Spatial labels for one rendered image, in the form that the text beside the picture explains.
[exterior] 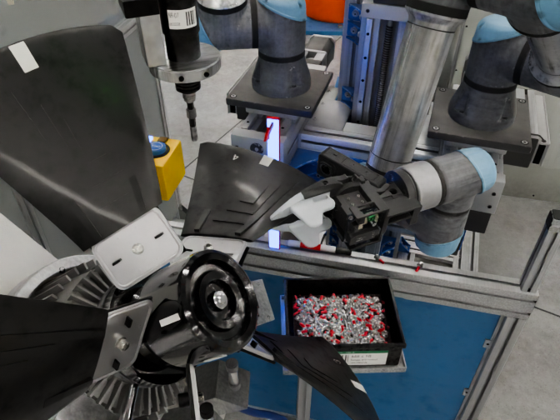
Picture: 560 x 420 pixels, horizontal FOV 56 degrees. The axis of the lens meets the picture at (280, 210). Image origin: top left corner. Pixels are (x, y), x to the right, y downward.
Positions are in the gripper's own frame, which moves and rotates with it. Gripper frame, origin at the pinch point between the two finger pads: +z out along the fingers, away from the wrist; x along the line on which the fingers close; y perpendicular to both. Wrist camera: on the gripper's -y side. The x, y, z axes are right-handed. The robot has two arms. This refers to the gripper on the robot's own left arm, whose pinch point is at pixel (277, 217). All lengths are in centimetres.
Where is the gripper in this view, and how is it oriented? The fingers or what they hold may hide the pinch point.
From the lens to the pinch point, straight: 75.5
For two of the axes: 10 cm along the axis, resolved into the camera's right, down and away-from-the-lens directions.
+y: 4.0, 6.8, -6.2
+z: -9.2, 2.6, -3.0
